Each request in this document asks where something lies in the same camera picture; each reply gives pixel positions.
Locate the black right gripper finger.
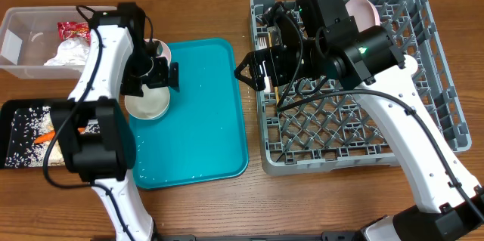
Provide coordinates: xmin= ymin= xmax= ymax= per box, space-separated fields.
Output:
xmin=241 ymin=48 xmax=271 ymax=70
xmin=234 ymin=67 xmax=266 ymax=91

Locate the white plastic fork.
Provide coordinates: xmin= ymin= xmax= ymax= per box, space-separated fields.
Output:
xmin=258 ymin=37 xmax=271 ymax=93

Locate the wooden chopstick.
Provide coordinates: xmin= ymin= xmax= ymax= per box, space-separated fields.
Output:
xmin=268 ymin=31 xmax=280 ymax=105

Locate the pink bowl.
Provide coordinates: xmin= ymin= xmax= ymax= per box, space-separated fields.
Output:
xmin=145 ymin=39 xmax=172 ymax=64

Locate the white bowl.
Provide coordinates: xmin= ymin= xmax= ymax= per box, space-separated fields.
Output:
xmin=125 ymin=85 xmax=170 ymax=120

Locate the white tissue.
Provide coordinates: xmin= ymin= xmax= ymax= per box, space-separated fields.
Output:
xmin=44 ymin=37 xmax=90 ymax=66

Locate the large pink plate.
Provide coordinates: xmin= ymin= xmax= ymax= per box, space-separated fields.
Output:
xmin=345 ymin=0 xmax=380 ymax=32

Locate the red snack wrapper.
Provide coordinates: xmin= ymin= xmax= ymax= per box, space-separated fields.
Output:
xmin=57 ymin=21 xmax=90 ymax=42

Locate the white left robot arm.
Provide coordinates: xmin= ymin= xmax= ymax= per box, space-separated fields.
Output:
xmin=50 ymin=2 xmax=179 ymax=240

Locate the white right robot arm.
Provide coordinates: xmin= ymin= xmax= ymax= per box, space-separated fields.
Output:
xmin=234 ymin=0 xmax=483 ymax=240

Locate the grey dishwasher rack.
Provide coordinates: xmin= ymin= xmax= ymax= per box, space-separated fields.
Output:
xmin=256 ymin=0 xmax=472 ymax=175

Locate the black food waste tray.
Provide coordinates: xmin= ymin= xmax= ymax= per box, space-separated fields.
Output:
xmin=0 ymin=97 xmax=103 ymax=170

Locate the teal plastic tray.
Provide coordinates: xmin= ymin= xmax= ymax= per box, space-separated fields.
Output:
xmin=129 ymin=38 xmax=249 ymax=190

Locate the orange carrot piece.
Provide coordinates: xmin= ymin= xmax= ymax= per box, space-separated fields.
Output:
xmin=33 ymin=127 xmax=86 ymax=145

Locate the clear plastic bin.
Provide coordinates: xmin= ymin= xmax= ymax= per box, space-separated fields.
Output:
xmin=1 ymin=6 xmax=84 ymax=79

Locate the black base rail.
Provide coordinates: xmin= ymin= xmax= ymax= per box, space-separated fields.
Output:
xmin=157 ymin=230 xmax=365 ymax=241

